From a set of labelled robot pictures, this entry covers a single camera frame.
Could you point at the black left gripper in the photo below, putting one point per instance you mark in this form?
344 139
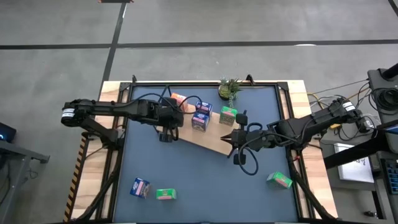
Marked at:
172 118

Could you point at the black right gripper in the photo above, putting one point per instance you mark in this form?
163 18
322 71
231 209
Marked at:
248 138

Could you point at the orange Frosted Mini-Wheats cereal box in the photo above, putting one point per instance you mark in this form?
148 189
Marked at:
179 99

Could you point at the green Apple Jacks cereal box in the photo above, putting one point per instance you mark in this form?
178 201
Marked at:
280 180
166 193
228 115

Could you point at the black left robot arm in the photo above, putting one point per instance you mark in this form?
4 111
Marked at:
124 109

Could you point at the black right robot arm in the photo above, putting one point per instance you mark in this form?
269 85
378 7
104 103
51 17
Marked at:
311 121

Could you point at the wooden cutting board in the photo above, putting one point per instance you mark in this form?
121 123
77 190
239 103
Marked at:
211 137

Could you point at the succulent plant in black pot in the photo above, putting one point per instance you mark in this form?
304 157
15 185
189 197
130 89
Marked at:
228 88

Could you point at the yellow black hazard tape strip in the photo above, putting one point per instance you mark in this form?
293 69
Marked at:
74 183

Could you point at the black diagonal bar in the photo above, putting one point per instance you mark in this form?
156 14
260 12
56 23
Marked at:
357 152

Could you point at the white paper sheet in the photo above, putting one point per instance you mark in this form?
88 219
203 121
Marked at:
354 171

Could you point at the gray equipment stand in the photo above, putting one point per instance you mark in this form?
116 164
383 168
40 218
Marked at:
377 81

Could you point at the gray side desk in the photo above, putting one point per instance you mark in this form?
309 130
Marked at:
18 152

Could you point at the black keyboard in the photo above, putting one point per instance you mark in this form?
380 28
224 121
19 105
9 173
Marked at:
392 177

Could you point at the dark electronic device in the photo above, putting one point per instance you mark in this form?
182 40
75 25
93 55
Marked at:
6 132

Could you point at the black table frame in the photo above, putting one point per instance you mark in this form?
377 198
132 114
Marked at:
186 84

